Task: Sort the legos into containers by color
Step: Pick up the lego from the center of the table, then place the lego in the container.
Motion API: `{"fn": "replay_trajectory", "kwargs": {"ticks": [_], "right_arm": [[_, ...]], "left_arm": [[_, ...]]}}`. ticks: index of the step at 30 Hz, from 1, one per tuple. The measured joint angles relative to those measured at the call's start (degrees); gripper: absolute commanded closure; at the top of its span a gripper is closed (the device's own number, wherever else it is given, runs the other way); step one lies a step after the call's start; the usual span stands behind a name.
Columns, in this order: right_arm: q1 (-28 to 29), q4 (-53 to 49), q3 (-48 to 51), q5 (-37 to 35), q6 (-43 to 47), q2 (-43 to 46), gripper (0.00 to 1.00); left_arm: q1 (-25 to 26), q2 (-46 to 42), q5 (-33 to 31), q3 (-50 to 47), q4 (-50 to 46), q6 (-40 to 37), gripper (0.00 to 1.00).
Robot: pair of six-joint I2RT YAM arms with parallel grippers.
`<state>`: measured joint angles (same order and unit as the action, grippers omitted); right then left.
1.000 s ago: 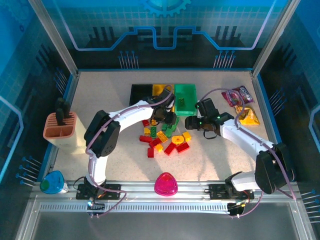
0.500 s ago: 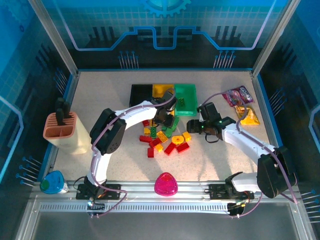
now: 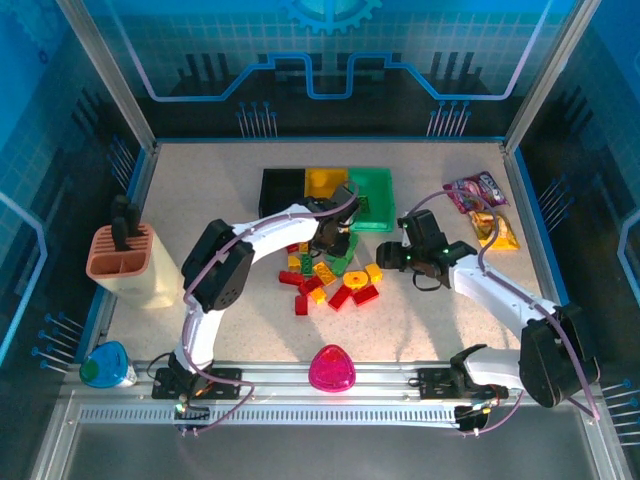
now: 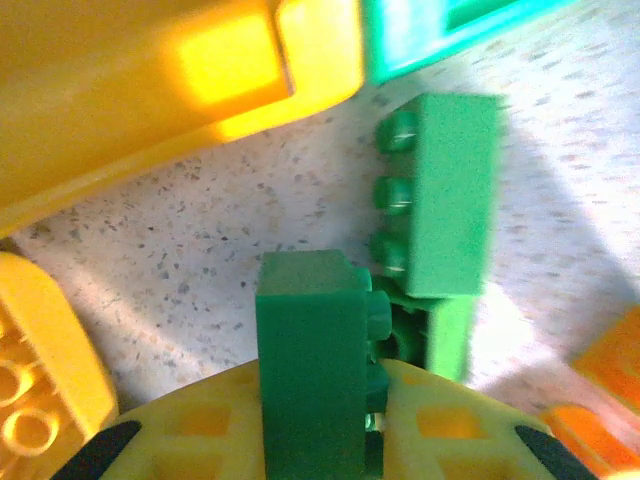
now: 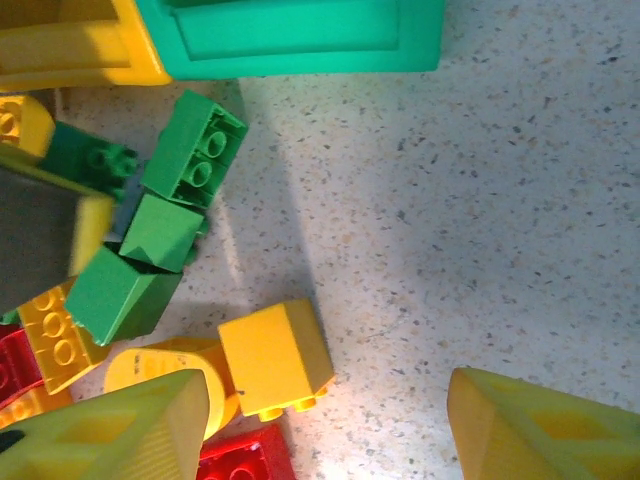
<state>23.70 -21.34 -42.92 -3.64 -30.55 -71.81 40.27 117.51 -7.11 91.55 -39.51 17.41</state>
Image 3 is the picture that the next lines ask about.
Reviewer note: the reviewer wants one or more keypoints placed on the yellow plastic container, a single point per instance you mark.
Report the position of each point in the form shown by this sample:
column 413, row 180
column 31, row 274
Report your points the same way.
column 335, row 176

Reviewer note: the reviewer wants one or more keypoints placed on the black plastic container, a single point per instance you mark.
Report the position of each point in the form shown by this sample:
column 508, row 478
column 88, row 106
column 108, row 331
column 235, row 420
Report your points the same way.
column 280, row 187

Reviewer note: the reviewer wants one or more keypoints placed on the yellow snack bag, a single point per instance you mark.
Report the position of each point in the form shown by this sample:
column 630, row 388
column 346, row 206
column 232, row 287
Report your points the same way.
column 502, row 237

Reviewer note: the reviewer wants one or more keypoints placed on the magenta plastic dome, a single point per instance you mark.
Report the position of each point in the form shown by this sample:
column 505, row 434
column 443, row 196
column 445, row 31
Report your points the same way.
column 332, row 370

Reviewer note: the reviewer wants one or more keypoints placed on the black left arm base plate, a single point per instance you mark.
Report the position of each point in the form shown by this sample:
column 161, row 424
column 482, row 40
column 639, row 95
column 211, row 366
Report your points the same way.
column 225, row 382

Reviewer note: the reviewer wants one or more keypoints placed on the cream knife block terracotta top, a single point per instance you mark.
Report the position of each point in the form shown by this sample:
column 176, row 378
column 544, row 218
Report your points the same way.
column 160, row 270

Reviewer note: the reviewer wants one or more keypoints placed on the aluminium front frame rail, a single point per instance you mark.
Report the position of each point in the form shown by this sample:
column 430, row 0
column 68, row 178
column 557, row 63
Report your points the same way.
column 385, row 375

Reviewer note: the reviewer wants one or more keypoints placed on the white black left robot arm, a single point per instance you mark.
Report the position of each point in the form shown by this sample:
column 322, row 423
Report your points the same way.
column 280, row 230

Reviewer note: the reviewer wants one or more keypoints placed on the aluminium side frame rail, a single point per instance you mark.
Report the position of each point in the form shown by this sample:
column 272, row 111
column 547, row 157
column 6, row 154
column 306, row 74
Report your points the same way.
column 143, row 185
column 537, row 250

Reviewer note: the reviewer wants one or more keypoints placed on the dark green lego brick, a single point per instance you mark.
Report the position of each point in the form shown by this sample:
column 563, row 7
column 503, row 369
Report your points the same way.
column 364, row 203

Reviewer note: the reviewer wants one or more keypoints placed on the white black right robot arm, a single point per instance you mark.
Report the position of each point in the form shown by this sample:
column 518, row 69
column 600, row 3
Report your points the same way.
column 500, row 295

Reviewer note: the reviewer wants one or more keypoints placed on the small red lego brick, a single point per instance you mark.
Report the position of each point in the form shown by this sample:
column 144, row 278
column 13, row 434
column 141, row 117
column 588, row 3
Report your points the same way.
column 292, row 248

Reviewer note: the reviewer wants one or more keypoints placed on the green plastic container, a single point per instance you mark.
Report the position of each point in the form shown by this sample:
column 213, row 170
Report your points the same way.
column 380, row 195

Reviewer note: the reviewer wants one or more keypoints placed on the blue plastic dome green spot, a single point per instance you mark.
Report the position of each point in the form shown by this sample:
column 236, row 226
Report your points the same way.
column 107, row 365

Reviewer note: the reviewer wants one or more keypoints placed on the purple candy bag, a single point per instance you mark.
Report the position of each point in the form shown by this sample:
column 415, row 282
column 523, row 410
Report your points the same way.
column 475, row 192

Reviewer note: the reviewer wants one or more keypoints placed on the small electronics board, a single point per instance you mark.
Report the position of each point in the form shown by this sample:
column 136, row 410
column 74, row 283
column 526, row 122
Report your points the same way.
column 192, row 412

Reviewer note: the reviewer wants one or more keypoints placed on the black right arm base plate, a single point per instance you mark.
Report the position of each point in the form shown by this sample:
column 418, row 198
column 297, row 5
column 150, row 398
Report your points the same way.
column 435, row 382

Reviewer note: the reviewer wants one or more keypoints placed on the aluminium frame post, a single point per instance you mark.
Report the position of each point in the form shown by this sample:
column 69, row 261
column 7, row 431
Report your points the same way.
column 111, row 75
column 548, row 75

